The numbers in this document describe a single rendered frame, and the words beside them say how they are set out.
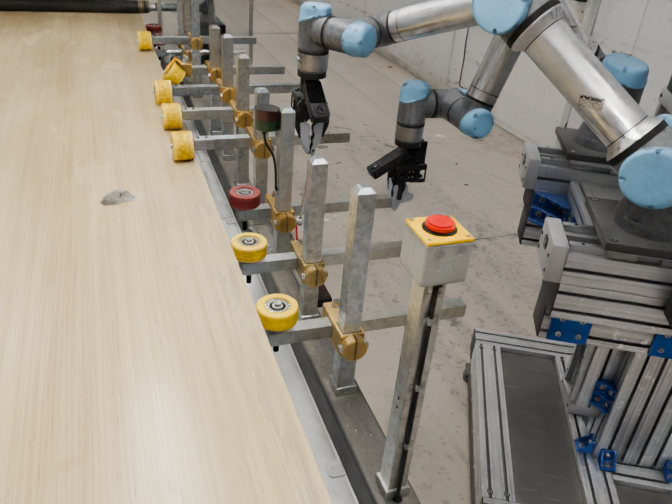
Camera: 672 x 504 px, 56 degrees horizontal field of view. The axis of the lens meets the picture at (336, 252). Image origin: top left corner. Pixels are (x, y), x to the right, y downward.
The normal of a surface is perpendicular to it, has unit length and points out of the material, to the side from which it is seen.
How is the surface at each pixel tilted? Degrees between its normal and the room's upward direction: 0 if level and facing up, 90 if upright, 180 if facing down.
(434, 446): 0
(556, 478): 0
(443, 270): 90
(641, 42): 90
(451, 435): 0
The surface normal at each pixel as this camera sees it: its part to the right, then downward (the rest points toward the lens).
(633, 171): -0.51, 0.47
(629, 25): -0.93, 0.11
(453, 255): 0.32, 0.50
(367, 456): 0.07, -0.86
